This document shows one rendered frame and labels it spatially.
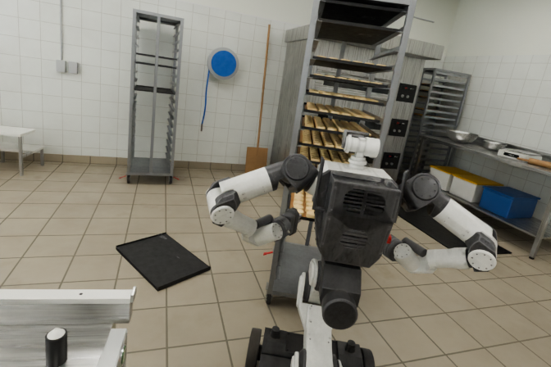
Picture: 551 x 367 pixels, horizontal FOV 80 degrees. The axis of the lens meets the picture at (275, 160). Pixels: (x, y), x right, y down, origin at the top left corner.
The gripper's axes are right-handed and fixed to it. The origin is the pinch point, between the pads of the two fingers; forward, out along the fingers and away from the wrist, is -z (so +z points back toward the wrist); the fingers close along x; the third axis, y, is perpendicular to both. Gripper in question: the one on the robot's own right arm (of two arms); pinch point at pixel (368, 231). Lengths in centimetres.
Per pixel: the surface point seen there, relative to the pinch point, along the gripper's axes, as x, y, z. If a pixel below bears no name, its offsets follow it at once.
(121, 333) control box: 6, 100, 40
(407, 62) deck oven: 100, -218, -212
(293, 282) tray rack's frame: -63, -2, -53
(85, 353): 6, 106, 44
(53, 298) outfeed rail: 12, 112, 35
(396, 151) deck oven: -11, -232, -211
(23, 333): 6, 117, 36
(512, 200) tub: -32, -291, -91
